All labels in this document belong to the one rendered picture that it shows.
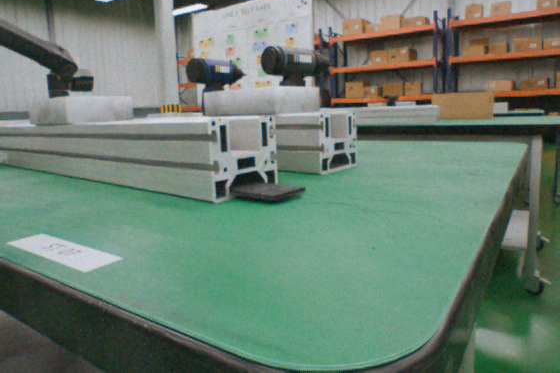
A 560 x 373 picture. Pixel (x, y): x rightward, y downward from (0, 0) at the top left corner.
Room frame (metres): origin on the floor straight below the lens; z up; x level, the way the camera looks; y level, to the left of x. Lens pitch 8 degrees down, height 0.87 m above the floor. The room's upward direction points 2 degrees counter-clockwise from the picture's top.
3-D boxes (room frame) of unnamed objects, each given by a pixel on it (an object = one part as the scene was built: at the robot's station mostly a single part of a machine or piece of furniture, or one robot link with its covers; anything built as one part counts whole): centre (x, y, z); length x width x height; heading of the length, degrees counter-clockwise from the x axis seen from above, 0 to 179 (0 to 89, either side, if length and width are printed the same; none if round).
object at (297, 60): (0.88, -0.05, 0.89); 0.20 x 0.08 x 0.22; 133
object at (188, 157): (0.69, 0.35, 0.82); 0.80 x 0.10 x 0.09; 50
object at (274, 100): (0.67, 0.04, 0.87); 0.16 x 0.11 x 0.07; 50
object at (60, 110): (0.69, 0.35, 0.87); 0.16 x 0.11 x 0.07; 50
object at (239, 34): (4.16, 0.32, 0.97); 1.50 x 0.50 x 1.95; 56
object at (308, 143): (0.83, 0.23, 0.82); 0.80 x 0.10 x 0.09; 50
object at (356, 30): (10.53, -2.68, 1.58); 2.83 x 0.98 x 3.15; 56
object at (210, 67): (1.01, 0.15, 0.89); 0.20 x 0.08 x 0.22; 148
